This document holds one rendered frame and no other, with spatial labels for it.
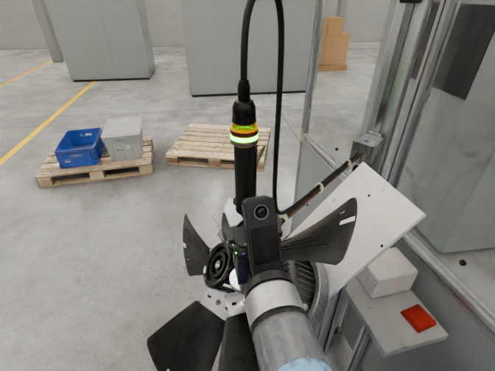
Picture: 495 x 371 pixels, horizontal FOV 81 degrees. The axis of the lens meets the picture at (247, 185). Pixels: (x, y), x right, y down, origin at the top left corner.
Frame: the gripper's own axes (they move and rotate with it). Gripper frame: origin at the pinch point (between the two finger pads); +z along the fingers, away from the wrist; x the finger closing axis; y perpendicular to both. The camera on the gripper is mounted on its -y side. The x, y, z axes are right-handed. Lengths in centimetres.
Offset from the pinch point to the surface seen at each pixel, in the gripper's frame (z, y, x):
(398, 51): 38, -17, 54
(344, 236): -9.3, 4.7, 17.1
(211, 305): 3.3, 36.6, -8.4
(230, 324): -7.8, 28.3, -4.7
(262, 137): 307, 135, 85
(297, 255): -7.2, 10.1, 9.5
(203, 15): 550, 8, 37
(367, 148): 31, 10, 47
